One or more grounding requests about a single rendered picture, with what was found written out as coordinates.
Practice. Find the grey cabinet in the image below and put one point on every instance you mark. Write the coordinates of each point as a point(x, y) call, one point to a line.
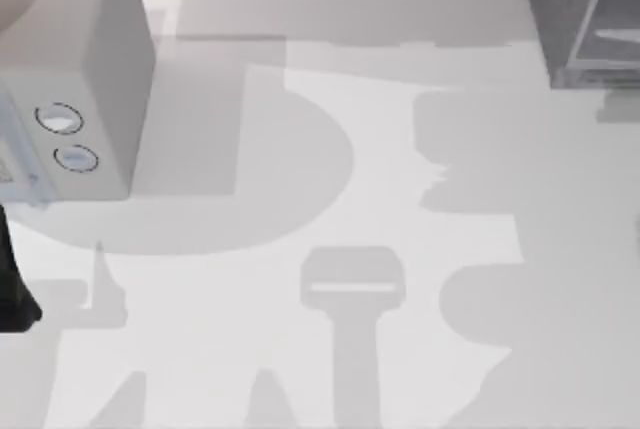
point(585, 14)

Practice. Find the large microwave knob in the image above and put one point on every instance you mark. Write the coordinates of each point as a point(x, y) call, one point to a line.
point(59, 118)

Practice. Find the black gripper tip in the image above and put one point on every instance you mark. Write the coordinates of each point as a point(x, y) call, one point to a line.
point(12, 294)

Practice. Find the pale microwave oven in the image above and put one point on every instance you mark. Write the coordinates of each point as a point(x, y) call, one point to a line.
point(95, 74)

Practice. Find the small microwave knob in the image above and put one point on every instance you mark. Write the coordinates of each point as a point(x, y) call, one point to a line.
point(76, 157)

